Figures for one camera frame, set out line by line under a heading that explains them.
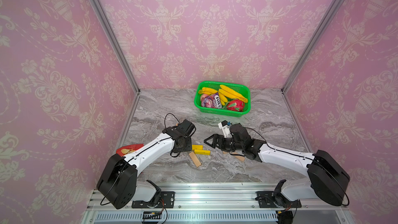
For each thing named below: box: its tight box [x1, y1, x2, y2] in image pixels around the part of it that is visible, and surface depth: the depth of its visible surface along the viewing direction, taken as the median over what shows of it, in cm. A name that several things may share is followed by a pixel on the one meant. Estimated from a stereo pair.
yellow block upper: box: [191, 144, 204, 151], surface depth 92 cm
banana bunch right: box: [218, 84, 249, 106], surface depth 111 cm
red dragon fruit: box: [226, 99, 246, 112], surface depth 103 cm
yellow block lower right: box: [194, 149, 211, 156], surface depth 90 cm
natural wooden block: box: [188, 151, 202, 168], surface depth 89 cm
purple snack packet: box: [200, 92, 223, 109], surface depth 108 cm
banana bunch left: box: [197, 87, 219, 95], surface depth 112 cm
